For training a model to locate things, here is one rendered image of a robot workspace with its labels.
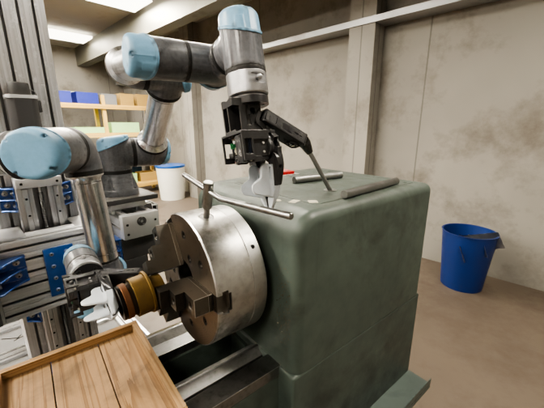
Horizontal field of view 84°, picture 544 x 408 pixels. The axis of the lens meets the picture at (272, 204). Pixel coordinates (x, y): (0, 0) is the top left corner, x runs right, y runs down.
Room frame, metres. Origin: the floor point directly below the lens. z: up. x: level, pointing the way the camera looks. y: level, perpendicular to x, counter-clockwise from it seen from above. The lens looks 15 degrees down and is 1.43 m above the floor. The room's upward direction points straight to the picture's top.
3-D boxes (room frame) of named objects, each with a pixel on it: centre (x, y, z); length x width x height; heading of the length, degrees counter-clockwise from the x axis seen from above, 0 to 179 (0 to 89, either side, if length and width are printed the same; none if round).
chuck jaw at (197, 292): (0.56, 0.17, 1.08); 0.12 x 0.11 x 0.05; 39
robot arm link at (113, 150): (1.21, 0.62, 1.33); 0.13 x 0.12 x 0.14; 124
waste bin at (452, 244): (2.53, -1.78, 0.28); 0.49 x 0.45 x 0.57; 49
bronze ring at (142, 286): (0.58, 0.28, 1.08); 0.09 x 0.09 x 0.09; 41
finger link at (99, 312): (0.54, 0.35, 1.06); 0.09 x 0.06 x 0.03; 39
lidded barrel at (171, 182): (5.99, 2.01, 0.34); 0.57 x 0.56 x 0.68; 136
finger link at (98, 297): (0.54, 0.35, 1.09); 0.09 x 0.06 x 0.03; 39
